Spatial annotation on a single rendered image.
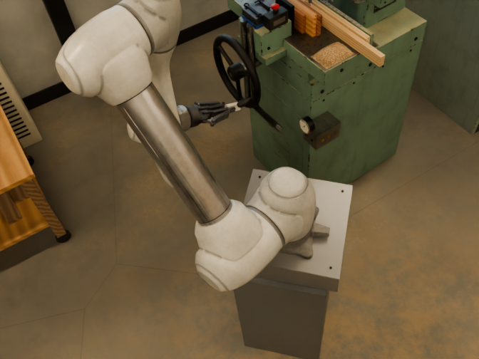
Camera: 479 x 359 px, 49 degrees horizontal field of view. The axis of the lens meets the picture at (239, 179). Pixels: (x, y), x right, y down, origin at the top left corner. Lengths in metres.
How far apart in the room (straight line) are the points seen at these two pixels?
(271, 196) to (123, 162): 1.56
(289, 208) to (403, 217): 1.23
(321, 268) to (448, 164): 1.36
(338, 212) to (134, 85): 0.79
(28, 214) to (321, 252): 1.46
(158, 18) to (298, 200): 0.57
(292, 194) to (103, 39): 0.60
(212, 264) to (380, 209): 1.36
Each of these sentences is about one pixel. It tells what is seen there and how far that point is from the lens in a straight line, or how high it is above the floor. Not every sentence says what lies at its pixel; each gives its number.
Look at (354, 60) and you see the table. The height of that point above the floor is 0.88.
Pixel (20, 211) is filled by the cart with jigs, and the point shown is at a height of 0.18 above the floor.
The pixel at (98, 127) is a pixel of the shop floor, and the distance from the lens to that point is 3.06.
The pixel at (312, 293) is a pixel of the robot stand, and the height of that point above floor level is 0.60.
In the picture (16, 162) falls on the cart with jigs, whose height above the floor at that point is 0.53.
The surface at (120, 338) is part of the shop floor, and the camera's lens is 2.33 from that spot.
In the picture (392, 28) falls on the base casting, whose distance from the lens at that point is 2.17.
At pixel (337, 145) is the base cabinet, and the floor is 0.36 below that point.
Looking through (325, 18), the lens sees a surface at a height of 0.94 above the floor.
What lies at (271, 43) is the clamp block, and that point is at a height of 0.91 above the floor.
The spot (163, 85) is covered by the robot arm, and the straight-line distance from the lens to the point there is 1.47.
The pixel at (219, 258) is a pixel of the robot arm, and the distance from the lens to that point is 1.33.
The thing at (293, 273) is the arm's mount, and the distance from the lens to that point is 1.59.
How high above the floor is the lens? 2.08
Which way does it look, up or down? 52 degrees down
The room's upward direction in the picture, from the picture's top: 7 degrees counter-clockwise
